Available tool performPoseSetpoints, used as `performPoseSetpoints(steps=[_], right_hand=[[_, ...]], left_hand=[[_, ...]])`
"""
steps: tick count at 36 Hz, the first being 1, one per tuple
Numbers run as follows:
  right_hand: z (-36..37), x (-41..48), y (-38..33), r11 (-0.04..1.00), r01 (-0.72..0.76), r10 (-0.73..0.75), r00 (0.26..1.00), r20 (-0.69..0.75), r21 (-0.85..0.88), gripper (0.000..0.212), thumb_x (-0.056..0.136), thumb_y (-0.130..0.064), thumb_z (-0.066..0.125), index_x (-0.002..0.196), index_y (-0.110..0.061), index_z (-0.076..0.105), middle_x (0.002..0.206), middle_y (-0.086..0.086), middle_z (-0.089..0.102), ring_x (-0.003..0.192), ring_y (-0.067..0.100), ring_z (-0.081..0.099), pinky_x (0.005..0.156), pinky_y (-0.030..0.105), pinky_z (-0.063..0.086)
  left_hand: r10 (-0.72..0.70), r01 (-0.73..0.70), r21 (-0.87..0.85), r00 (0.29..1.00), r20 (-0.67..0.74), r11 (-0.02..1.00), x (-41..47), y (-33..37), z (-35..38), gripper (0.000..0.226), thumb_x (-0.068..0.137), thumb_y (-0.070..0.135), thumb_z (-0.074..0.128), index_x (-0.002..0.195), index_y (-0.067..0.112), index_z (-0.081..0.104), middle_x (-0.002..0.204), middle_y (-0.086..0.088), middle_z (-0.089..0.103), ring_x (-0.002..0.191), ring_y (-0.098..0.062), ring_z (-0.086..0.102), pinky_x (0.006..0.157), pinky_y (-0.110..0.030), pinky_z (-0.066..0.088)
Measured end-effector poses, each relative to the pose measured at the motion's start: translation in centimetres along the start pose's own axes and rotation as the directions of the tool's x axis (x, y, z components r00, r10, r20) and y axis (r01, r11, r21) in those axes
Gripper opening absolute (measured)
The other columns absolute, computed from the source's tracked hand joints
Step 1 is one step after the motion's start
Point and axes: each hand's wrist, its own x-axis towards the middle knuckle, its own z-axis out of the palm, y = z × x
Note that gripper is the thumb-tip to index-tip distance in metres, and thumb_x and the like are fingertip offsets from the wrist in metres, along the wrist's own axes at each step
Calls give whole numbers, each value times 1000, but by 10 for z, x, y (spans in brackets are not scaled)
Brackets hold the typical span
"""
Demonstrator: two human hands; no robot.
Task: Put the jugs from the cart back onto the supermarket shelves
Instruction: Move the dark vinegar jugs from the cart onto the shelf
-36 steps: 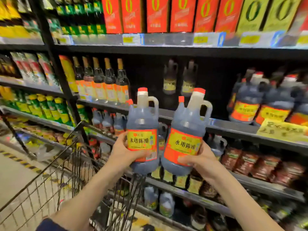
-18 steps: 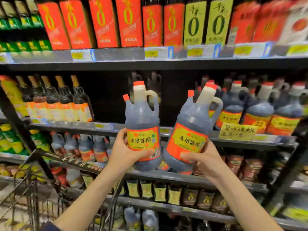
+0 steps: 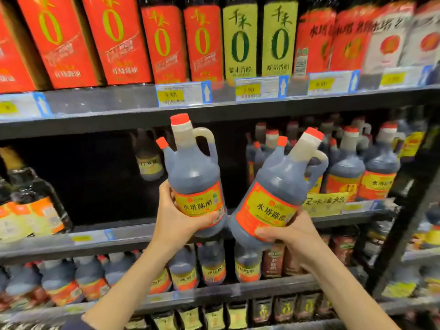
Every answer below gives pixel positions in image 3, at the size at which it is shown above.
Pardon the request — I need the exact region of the person's right hand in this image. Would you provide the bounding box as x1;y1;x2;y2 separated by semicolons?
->
255;208;330;273

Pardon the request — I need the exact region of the person's left hand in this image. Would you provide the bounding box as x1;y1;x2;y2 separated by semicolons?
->
151;180;219;260

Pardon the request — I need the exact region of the dark vinegar jug red cap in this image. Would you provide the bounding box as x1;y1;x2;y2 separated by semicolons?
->
230;127;329;251
156;113;228;238

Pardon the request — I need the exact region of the person's left forearm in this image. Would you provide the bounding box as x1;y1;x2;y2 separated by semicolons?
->
81;242;172;330

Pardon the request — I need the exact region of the person's right forearm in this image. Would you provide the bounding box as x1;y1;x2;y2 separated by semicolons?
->
305;251;401;330

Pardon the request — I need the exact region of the brown sauce pouch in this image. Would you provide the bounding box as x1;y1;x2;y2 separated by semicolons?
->
332;234;359;267
261;244;286;279
283;249;304;276

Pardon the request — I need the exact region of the yellow handwritten paper sign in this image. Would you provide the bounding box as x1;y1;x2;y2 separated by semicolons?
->
302;192;349;217

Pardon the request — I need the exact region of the grey metal shelf board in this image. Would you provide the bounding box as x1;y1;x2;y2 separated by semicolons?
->
0;273;344;323
0;201;396;265
0;84;440;141

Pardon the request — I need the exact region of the small dark jug yellow label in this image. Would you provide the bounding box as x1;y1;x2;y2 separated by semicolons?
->
132;129;165;182

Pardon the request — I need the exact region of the row of dark sauce pouches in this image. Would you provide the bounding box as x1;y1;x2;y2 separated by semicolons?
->
125;294;344;330

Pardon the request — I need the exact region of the small shelf price tag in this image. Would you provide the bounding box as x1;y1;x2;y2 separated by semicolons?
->
70;229;116;245
340;201;383;214

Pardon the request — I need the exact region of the cluster of vinegar jugs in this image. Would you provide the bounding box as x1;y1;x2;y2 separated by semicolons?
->
245;115;408;203

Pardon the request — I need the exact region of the price tag with blue arrow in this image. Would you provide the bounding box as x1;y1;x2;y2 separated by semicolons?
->
380;65;434;90
155;80;213;107
0;92;53;121
308;69;360;96
235;75;289;102

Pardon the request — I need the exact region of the long row of vinegar jugs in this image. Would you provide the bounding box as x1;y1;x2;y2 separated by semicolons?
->
0;237;263;311

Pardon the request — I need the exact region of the dark sleeve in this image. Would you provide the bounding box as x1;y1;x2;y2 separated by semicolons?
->
62;314;95;330

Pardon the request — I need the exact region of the dark bottle yellow label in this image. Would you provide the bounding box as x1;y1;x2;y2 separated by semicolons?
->
399;110;427;162

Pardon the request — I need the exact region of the dark bottle orange label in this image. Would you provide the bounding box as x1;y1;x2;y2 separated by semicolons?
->
0;146;73;236
0;175;35;242

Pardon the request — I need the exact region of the slim red label sauce bottle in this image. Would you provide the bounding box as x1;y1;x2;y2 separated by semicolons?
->
139;0;189;84
183;0;225;90

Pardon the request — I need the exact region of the green label vinegar bottle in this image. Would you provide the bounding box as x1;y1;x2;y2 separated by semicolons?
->
262;0;299;77
223;0;258;87

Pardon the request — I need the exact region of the red label vinegar bottle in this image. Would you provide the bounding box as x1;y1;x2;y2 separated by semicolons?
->
293;0;337;77
330;0;379;72

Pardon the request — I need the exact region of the large red label sauce bottle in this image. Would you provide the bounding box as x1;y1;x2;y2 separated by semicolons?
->
0;0;52;95
15;0;104;90
81;0;152;85

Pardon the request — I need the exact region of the white label vinegar bottle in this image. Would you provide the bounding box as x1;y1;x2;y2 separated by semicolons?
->
363;0;416;75
400;0;440;67

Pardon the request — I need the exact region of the black shelf upright post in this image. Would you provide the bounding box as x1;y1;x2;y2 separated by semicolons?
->
364;110;440;299

